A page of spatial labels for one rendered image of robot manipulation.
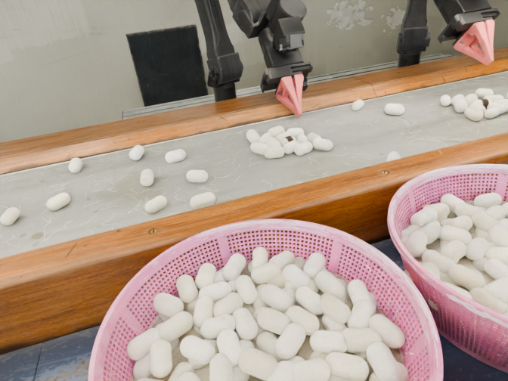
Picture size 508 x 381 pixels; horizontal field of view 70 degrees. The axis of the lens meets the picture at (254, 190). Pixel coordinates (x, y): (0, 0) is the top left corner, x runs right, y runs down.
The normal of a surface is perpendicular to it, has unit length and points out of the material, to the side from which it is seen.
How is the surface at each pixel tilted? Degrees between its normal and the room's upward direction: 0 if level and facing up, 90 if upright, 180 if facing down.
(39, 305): 90
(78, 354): 0
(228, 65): 75
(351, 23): 90
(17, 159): 45
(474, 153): 0
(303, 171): 0
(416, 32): 93
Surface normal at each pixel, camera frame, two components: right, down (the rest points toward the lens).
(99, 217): -0.10, -0.85
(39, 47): 0.29, 0.47
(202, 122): 0.14, -0.27
